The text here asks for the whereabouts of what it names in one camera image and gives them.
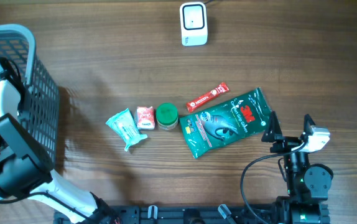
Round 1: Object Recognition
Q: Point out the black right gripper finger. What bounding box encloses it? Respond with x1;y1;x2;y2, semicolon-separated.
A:
304;114;315;134
261;111;283;142

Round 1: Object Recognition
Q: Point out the green 3M gloves packet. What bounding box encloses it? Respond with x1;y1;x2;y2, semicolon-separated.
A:
179;87;271;159

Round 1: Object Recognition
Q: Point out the red Nescafe sachet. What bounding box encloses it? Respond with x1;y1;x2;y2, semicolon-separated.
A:
186;82;230;113

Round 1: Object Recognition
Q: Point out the green lidded jar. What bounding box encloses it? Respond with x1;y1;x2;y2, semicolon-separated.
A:
156;103;179;130

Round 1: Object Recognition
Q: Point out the light green wipes packet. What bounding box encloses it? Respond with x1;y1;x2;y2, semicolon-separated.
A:
106;108;148;152

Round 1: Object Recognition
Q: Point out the red white small packet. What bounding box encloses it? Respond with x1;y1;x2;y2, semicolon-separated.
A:
135;106;155;130

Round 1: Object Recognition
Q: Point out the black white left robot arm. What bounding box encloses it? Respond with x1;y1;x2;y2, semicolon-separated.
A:
0;57;117;223

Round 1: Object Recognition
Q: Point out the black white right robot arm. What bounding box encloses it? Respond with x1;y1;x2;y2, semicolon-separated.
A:
261;112;333;223

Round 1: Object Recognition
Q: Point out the white barcode scanner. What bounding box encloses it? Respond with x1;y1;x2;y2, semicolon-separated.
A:
179;2;208;47

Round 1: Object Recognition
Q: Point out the grey plastic shopping basket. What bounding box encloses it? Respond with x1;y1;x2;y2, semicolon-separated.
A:
0;24;60;162

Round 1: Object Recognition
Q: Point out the black right camera cable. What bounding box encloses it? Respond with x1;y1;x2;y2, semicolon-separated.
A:
239;141;308;224

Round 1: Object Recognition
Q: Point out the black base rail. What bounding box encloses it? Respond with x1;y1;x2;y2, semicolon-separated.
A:
53;203;276;224

